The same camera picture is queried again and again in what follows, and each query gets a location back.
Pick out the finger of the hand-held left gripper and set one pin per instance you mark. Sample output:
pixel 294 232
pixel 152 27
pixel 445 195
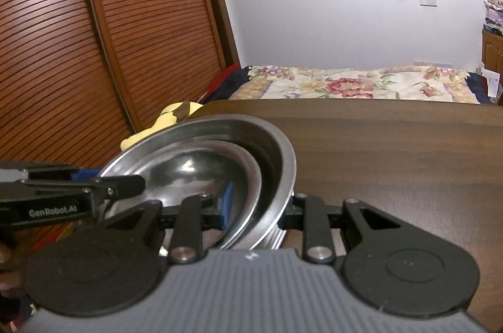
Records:
pixel 86 174
pixel 125 185

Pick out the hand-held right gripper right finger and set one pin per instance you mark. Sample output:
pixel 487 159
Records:
pixel 292 216

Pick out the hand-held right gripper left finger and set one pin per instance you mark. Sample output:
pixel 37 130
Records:
pixel 228 205

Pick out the medium steel bowl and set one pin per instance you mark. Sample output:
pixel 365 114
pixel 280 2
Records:
pixel 249 176

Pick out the large steel bowl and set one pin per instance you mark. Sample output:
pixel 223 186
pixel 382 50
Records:
pixel 271 156

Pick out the person's left hand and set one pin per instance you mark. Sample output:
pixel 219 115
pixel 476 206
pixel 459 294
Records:
pixel 7 258

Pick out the yellow plush toy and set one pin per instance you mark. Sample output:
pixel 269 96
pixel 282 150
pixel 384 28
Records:
pixel 173 115

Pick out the red striped cloth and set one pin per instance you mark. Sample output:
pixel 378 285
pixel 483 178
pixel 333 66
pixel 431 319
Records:
pixel 17 313

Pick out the brown louvered wardrobe door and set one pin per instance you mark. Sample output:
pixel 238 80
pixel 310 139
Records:
pixel 43 62
pixel 157 22

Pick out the red and black clothing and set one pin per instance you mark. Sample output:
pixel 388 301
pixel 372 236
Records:
pixel 228 83

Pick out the floral bed blanket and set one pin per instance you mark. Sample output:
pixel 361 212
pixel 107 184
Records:
pixel 353 85

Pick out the dark blue cloth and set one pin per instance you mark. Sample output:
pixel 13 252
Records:
pixel 477 87

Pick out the white paper envelope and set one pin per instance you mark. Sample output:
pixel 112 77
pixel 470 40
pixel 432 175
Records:
pixel 492 81

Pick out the wooden cabinet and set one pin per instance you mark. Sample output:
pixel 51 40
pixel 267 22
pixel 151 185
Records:
pixel 494 50

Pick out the pile of papers and bags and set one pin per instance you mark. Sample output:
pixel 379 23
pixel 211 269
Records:
pixel 495 13

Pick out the white wall switch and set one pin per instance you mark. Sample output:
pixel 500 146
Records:
pixel 428 0

